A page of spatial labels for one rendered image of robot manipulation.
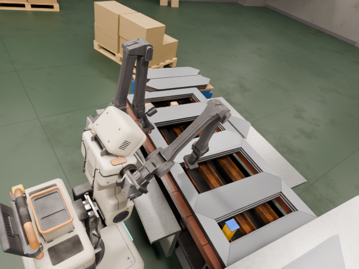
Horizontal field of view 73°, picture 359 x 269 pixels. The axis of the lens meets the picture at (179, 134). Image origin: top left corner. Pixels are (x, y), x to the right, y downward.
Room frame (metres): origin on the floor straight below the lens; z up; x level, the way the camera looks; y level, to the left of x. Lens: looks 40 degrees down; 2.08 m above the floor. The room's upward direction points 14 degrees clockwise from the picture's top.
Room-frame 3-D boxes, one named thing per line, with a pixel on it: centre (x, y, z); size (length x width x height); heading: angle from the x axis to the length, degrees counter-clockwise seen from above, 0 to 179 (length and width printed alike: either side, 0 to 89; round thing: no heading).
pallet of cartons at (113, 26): (4.36, 1.18, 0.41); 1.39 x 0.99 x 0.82; 56
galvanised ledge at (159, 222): (1.24, 0.31, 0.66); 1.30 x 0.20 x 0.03; 37
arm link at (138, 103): (1.15, 0.27, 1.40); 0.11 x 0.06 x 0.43; 45
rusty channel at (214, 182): (1.38, -0.20, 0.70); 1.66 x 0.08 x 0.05; 37
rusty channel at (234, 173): (1.51, -0.37, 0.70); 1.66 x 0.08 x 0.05; 37
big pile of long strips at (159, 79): (2.36, 0.20, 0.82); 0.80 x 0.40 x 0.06; 127
